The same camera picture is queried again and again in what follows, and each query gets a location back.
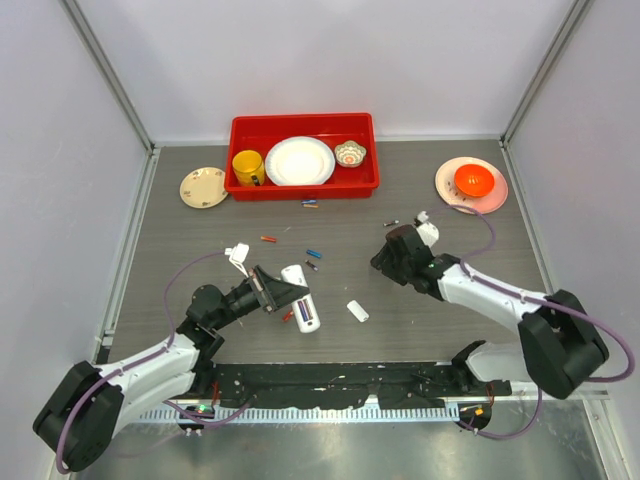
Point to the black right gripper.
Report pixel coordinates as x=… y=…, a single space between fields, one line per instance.
x=383 y=261

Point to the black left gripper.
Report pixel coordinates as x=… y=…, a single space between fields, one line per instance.
x=274 y=293

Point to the purple battery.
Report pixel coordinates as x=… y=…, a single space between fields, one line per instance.
x=304 y=311

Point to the white remote control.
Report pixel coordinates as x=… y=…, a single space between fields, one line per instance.
x=295 y=275

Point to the white battery cover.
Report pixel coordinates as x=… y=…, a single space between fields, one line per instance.
x=357 y=311

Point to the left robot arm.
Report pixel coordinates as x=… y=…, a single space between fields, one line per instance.
x=93 y=403

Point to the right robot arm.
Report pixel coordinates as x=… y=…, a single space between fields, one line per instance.
x=557 y=348

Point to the black battery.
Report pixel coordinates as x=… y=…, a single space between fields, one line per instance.
x=312 y=266

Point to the blue battery centre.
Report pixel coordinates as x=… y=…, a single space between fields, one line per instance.
x=314 y=254

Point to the orange bowl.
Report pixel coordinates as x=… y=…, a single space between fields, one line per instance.
x=474 y=180

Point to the pink plate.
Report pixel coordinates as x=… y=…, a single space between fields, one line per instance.
x=445 y=187

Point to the small flower bowl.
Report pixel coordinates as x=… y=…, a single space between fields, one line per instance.
x=350 y=154

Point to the yellow mug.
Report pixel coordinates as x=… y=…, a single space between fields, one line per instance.
x=248 y=167

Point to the beige floral plate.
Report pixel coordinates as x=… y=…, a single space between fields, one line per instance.
x=203 y=188

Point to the white plate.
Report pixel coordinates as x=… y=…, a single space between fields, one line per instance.
x=300 y=161

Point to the red plastic bin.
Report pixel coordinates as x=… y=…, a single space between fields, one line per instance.
x=261 y=133

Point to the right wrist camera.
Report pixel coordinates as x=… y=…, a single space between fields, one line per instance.
x=427 y=231

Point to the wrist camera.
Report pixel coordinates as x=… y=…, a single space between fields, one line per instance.
x=237 y=255
x=427 y=231

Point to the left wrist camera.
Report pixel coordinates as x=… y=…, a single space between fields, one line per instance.
x=237 y=255

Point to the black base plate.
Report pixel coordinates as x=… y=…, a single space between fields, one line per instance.
x=338 y=386

